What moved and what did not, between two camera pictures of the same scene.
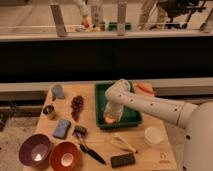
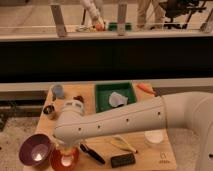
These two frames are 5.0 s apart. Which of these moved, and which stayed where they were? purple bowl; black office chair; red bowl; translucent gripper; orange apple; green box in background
Moved: translucent gripper; orange apple
Stayed: red bowl; green box in background; purple bowl; black office chair
